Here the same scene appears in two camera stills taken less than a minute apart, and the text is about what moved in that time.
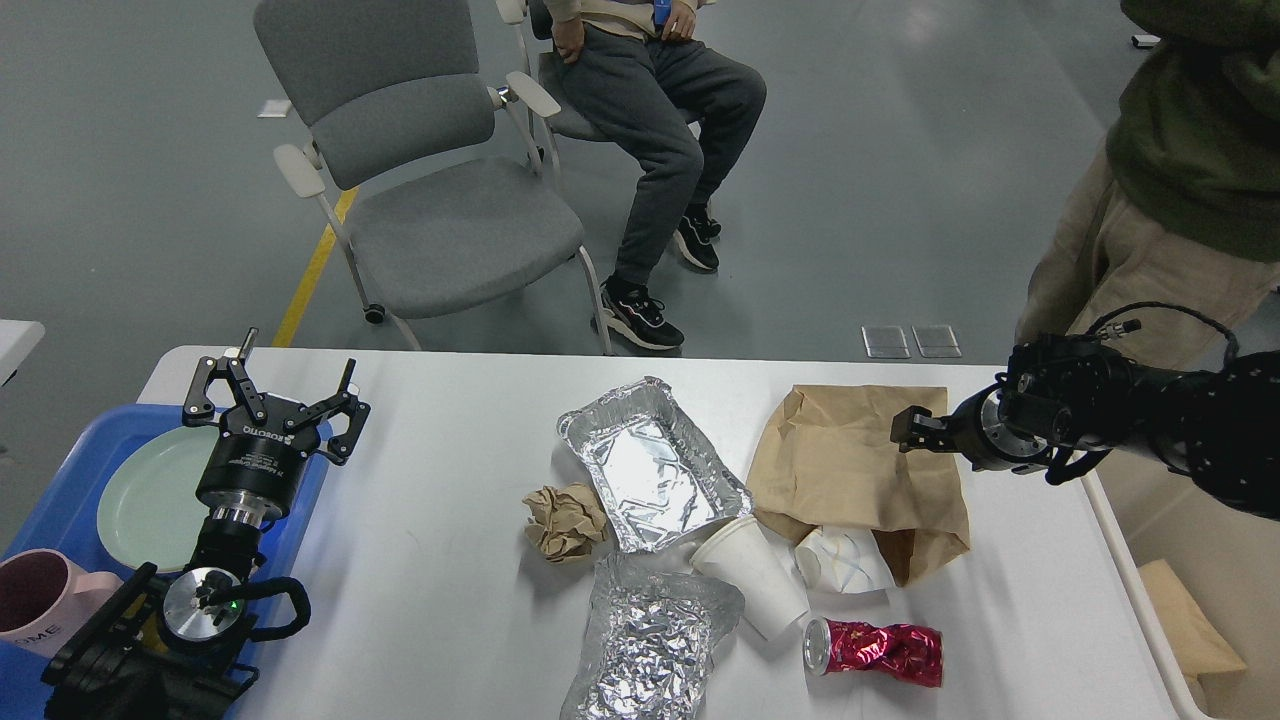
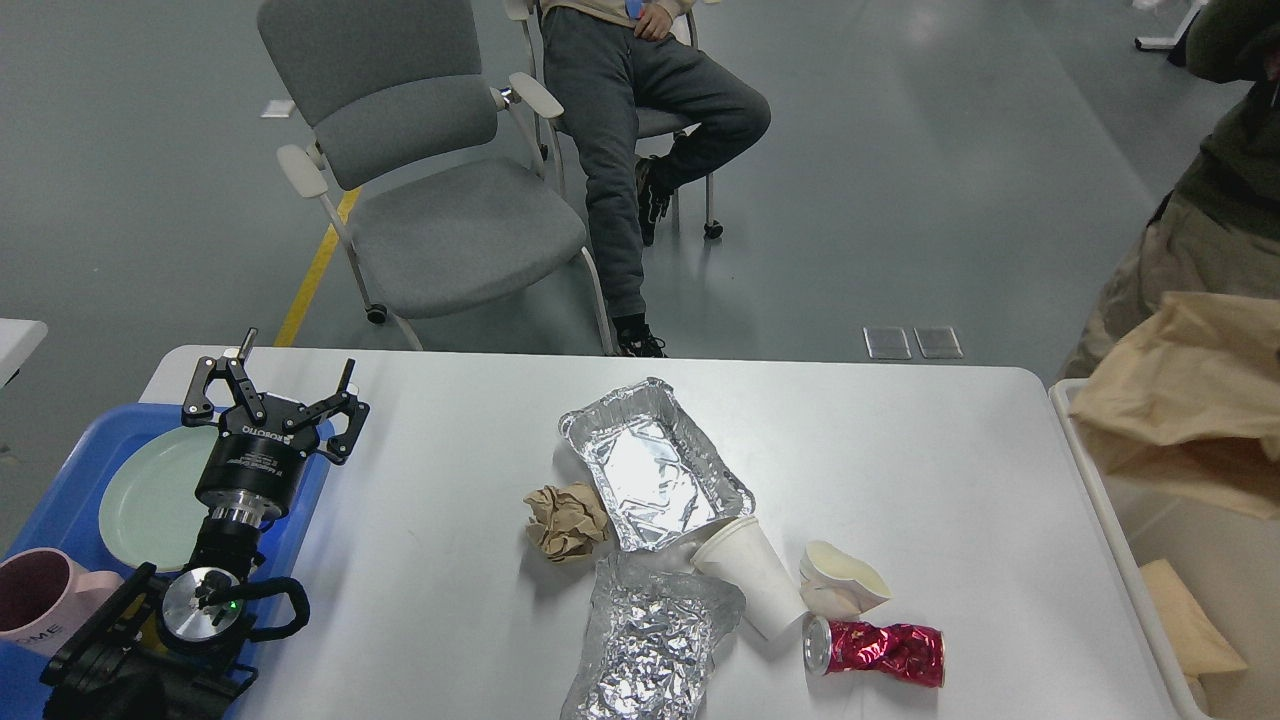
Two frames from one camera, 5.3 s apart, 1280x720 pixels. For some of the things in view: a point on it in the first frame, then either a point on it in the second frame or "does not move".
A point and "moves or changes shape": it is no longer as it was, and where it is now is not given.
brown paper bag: x=831 y=464 moves or changes shape
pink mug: x=46 y=605 does not move
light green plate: x=149 y=514 does not move
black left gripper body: x=258 y=457 does not move
